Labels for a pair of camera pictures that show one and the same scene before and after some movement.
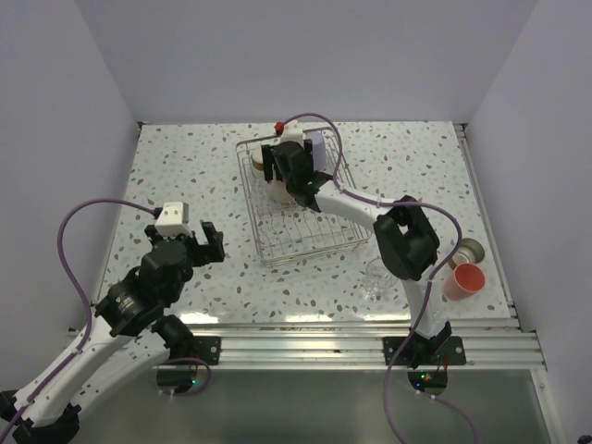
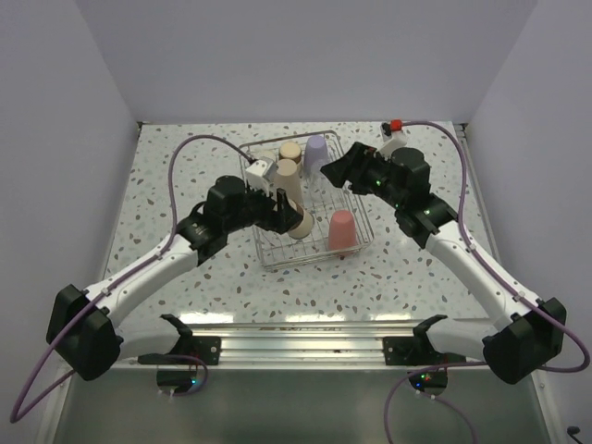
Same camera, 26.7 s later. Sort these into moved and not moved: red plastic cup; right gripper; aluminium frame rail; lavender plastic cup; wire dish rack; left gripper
Moved: left gripper; red plastic cup; right gripper
Not moved: aluminium frame rail; lavender plastic cup; wire dish rack
